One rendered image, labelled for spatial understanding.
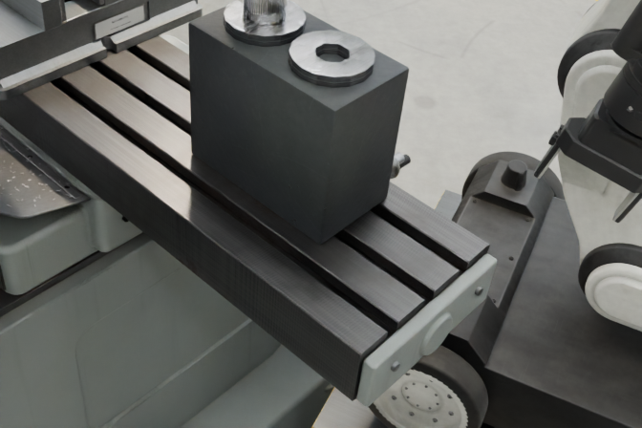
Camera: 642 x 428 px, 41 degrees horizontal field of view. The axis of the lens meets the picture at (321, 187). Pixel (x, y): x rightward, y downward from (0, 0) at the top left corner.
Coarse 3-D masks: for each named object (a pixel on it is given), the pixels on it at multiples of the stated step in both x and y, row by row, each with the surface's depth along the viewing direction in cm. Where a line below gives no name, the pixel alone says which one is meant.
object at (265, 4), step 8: (248, 0) 91; (256, 0) 91; (264, 0) 90; (272, 0) 91; (280, 0) 91; (248, 8) 92; (256, 8) 91; (264, 8) 91; (272, 8) 91; (280, 8) 92; (248, 16) 92; (256, 16) 92; (264, 16) 92; (272, 16) 92; (280, 16) 92; (264, 24) 92; (272, 24) 92
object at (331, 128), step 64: (192, 64) 97; (256, 64) 89; (320, 64) 88; (384, 64) 91; (192, 128) 103; (256, 128) 94; (320, 128) 87; (384, 128) 93; (256, 192) 100; (320, 192) 91; (384, 192) 102
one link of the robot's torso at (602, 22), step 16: (608, 0) 109; (624, 0) 108; (592, 16) 114; (608, 16) 110; (624, 16) 109; (576, 32) 117; (592, 32) 111; (608, 32) 110; (576, 48) 112; (592, 48) 111; (608, 48) 110; (560, 64) 115; (560, 80) 116
